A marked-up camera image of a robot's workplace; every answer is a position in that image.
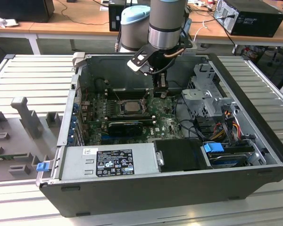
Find metal socket cover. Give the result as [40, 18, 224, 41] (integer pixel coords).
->
[141, 89, 155, 112]

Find silver CPU plate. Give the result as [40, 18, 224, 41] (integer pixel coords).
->
[121, 101, 142, 113]

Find CPU socket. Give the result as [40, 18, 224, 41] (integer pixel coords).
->
[119, 100, 145, 116]

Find black RAM stick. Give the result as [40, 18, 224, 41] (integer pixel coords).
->
[107, 88, 154, 99]
[105, 113, 156, 124]

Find pale blue teach pendant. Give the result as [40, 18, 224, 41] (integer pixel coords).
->
[184, 18, 192, 34]

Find grey metal drive cage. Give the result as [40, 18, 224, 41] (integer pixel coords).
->
[181, 63, 237, 119]

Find green motherboard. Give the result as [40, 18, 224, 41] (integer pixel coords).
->
[81, 90, 187, 145]

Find small black PC tower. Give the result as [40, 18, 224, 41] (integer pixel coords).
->
[108, 0, 127, 32]

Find black graphics card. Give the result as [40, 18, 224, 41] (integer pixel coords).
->
[108, 121, 143, 137]

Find black plastic shroud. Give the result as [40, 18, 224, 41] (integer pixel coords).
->
[153, 138, 213, 173]

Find blue disk carrier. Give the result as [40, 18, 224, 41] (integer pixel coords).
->
[202, 142, 225, 160]

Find black desktop PC tower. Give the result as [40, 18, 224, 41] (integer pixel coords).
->
[213, 0, 283, 38]

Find grey power supply unit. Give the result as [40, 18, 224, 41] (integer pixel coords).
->
[59, 142, 160, 181]

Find black open PC case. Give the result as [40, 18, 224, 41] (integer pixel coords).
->
[35, 52, 283, 218]

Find large black box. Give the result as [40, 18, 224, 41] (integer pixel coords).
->
[0, 0, 55, 23]

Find blue case latch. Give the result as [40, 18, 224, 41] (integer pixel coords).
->
[37, 162, 49, 173]

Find grey parts rack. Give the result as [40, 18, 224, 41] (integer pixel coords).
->
[0, 96, 65, 183]

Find crumpled white paper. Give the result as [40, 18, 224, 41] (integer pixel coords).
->
[0, 13, 20, 29]

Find copper wrist cable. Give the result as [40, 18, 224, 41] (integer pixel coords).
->
[151, 44, 187, 75]

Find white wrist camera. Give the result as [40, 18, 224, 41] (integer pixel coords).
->
[126, 44, 154, 76]

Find white cable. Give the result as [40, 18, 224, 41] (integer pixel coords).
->
[188, 20, 208, 53]

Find black power cable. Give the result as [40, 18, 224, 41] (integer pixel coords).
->
[214, 15, 237, 55]

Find coloured wire bundle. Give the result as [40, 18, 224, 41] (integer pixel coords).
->
[209, 116, 241, 142]

